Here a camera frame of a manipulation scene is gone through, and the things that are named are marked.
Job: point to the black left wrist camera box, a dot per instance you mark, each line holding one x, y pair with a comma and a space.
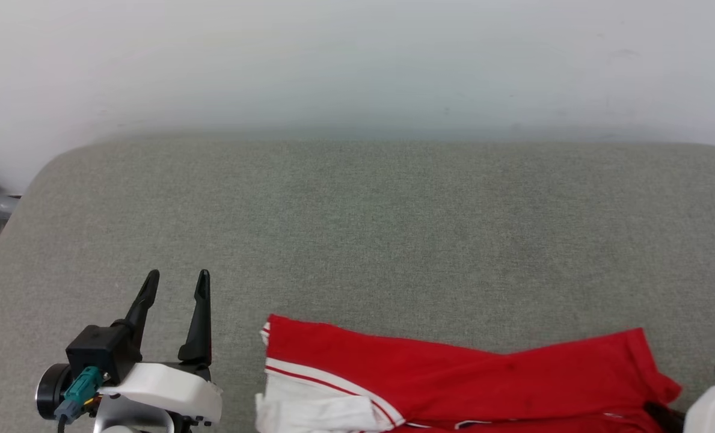
101, 349

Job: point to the red and white jersey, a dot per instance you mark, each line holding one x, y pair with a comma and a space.
453, 379

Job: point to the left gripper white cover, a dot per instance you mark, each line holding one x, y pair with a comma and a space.
171, 388

